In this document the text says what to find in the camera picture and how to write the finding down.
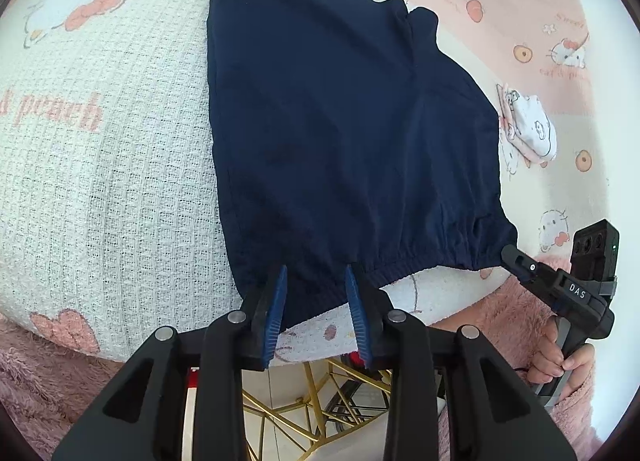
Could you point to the pink fluffy robe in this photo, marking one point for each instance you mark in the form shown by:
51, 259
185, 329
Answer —
35, 381

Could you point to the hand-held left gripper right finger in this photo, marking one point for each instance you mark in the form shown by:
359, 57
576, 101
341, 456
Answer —
357, 321

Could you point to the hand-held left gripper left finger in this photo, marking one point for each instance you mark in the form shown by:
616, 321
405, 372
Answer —
274, 313

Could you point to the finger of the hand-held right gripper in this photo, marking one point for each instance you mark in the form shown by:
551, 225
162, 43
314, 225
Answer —
530, 268

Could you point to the white printed folded garment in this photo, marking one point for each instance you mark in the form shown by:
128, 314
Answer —
537, 128

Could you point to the navy blue shorts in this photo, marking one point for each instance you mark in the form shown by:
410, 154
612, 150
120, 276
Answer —
350, 141

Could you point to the pink folded garment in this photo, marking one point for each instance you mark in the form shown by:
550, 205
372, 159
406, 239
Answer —
505, 126

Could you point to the pink white printed blanket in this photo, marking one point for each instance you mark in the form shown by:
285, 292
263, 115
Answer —
125, 191

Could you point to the person's right hand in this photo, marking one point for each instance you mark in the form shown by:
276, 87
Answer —
544, 358

